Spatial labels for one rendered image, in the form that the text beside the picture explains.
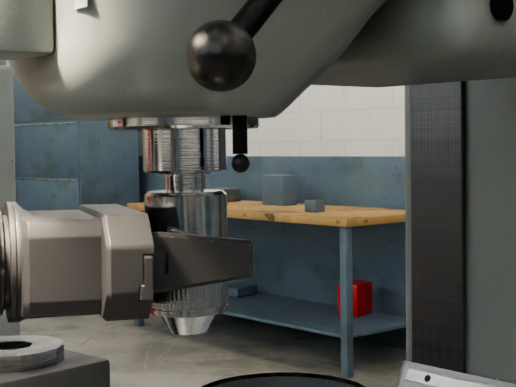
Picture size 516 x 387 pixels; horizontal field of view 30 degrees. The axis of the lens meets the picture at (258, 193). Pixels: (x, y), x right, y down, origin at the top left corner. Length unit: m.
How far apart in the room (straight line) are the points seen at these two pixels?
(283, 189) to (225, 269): 5.79
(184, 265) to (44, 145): 7.76
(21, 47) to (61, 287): 0.12
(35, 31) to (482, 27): 0.24
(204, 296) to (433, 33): 0.19
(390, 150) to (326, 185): 0.61
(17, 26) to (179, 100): 0.08
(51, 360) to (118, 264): 0.35
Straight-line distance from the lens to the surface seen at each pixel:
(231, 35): 0.40
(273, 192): 6.39
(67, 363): 0.83
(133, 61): 0.46
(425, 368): 0.92
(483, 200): 0.87
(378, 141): 6.15
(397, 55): 0.57
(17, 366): 0.81
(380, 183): 6.13
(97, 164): 7.84
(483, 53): 0.56
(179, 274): 0.52
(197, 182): 0.54
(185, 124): 0.51
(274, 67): 0.50
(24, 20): 0.48
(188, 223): 0.53
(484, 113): 0.86
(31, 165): 8.49
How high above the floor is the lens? 1.30
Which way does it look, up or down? 3 degrees down
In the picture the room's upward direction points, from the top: 1 degrees counter-clockwise
